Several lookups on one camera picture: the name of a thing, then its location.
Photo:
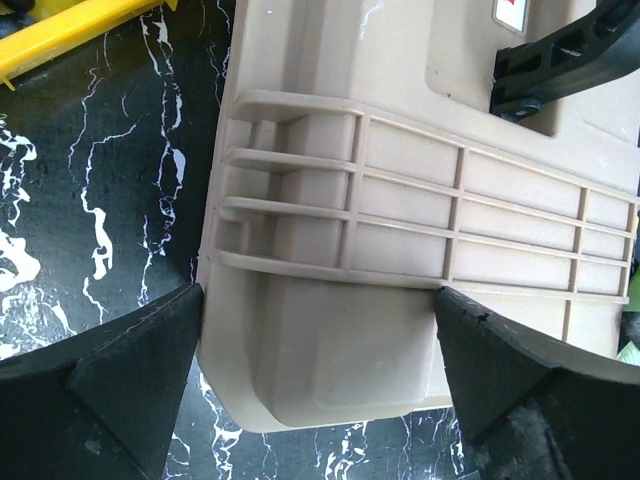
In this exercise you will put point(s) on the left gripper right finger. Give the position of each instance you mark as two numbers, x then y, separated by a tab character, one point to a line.
531	406

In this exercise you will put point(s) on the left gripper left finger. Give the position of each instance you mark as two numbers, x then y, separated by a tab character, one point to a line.
101	404

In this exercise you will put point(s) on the tan plastic tool box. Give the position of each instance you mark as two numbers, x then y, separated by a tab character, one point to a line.
369	153

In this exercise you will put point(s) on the napa cabbage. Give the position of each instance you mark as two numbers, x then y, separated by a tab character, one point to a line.
629	326

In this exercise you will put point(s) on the yellow plastic fruit tray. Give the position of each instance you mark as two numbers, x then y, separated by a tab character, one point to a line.
35	32

